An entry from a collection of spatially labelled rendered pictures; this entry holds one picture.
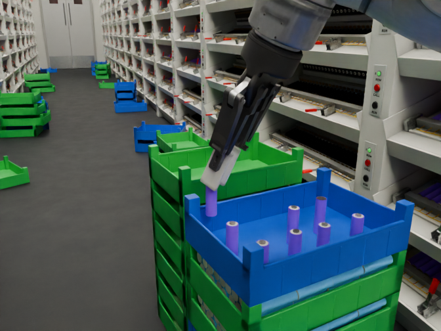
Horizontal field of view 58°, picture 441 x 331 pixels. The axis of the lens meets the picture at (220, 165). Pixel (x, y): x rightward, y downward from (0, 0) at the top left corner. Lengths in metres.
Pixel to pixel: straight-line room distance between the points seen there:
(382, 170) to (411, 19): 0.66
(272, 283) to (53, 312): 0.83
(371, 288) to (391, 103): 0.50
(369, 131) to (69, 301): 0.95
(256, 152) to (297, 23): 0.62
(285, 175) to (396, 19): 0.51
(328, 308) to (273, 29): 0.40
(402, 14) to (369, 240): 0.32
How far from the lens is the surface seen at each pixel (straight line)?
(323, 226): 0.59
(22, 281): 1.42
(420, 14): 0.45
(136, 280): 1.31
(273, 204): 0.74
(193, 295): 0.72
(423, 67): 0.98
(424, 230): 1.04
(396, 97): 1.04
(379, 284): 0.70
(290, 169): 0.91
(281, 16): 0.49
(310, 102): 1.39
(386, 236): 0.66
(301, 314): 0.60
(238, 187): 0.84
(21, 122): 3.26
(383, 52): 1.05
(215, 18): 2.27
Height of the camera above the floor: 0.73
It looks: 19 degrees down
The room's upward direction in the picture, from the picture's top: straight up
